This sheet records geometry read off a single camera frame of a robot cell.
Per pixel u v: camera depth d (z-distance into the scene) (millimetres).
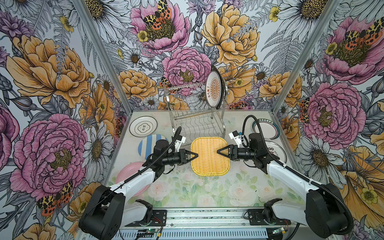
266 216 667
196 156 765
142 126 1118
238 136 761
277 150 987
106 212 412
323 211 408
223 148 749
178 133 675
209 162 768
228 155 713
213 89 852
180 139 759
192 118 756
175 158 716
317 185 443
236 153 703
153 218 736
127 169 894
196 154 767
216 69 760
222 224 736
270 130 1112
